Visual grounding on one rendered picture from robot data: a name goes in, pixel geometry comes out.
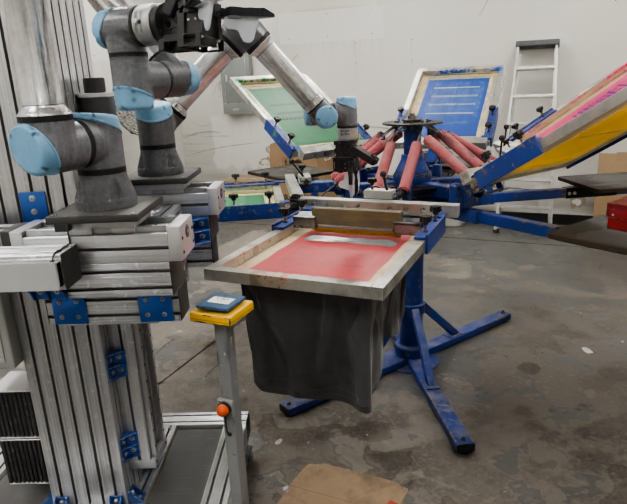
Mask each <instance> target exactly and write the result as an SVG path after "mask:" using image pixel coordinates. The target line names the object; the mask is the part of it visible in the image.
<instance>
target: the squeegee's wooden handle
mask: <svg viewBox="0 0 627 504"><path fill-rule="evenodd" d="M312 216H315V217H316V226H318V225H319V224H326V225H341V226H356V227H371V228H386V229H393V232H395V224H394V221H402V222H403V212H402V211H398V210H379V209H360V208H341V207H322V206H314V207H312Z"/></svg>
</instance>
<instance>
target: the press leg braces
mask: <svg viewBox="0 0 627 504"><path fill-rule="evenodd" d="M425 314H427V315H428V316H429V317H430V318H431V319H432V320H434V321H435V322H436V323H437V324H438V325H439V326H441V327H442V328H443V329H444V330H445V331H447V332H446V333H444V334H443V335H444V336H447V337H449V338H451V339H452V338H454V337H457V336H459V335H461V334H464V332H462V331H459V330H457V329H455V328H454V327H453V326H452V325H451V324H450V323H449V322H447V321H446V320H445V319H444V318H443V317H442V316H441V315H439V314H438V313H437V312H436V311H435V310H434V309H433V308H431V307H430V306H429V305H428V304H427V303H426V302H425ZM411 317H412V321H413V325H414V330H415V334H416V338H417V343H418V347H419V352H420V357H421V362H422V367H423V372H424V377H425V378H420V380H421V381H422V383H423V385H424V387H425V388H426V390H434V389H440V387H439V385H438V383H437V382H436V380H435V379H434V374H433V369H432V364H431V359H430V355H429V350H428V345H427V341H426V337H425V332H424V328H423V324H422V320H421V316H420V312H419V309H412V310H411ZM389 339H390V337H385V338H383V348H384V347H385V345H386V344H387V342H388V340H389Z"/></svg>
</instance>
